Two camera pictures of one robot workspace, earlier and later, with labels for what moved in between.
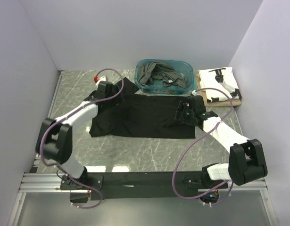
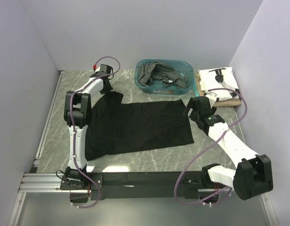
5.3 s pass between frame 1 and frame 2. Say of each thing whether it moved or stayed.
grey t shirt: stayed
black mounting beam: stayed
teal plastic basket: stayed
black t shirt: moved
